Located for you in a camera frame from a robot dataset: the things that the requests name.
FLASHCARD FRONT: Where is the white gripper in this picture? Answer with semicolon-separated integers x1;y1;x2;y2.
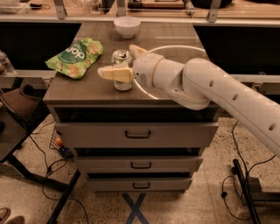
97;45;164;88

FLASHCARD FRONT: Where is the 7up soda can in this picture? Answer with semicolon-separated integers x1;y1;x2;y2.
111;49;133;91

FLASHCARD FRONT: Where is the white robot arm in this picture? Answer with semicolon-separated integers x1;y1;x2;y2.
97;45;280;157

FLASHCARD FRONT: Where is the white ceramic bowl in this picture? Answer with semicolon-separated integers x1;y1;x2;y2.
114;16;141;39

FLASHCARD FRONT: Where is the green chip bag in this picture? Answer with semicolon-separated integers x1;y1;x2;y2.
45;38;103;80

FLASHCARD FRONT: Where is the grey drawer cabinet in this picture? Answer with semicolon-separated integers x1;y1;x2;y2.
44;22;219;183

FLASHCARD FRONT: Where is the clear plastic bottle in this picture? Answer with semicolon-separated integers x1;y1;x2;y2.
0;50;16;75

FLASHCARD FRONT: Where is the black floor stand right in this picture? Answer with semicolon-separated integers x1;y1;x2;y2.
232;159;280;224

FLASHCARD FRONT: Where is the shoe at bottom left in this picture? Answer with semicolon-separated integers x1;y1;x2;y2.
0;207;25;224

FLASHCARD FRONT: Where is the top drawer with handle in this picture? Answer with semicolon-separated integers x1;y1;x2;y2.
55;122;218;148

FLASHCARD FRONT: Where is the drawer with handle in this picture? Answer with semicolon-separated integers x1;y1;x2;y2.
55;122;218;148
74;156;203;173
87;178;193;192

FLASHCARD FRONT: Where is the middle drawer with handle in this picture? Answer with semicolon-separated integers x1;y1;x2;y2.
74;156;203;173

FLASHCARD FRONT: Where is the wire basket with balls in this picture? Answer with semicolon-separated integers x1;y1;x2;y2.
49;129;73;158

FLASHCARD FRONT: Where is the black cable left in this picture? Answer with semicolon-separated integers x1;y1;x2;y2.
28;120;89;224

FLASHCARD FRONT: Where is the black cable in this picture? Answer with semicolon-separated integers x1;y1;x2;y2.
28;120;89;224
220;121;280;221

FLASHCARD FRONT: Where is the bottom drawer with handle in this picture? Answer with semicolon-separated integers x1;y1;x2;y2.
87;178;193;192

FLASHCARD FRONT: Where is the black cable right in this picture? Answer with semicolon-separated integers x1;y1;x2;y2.
220;121;280;221

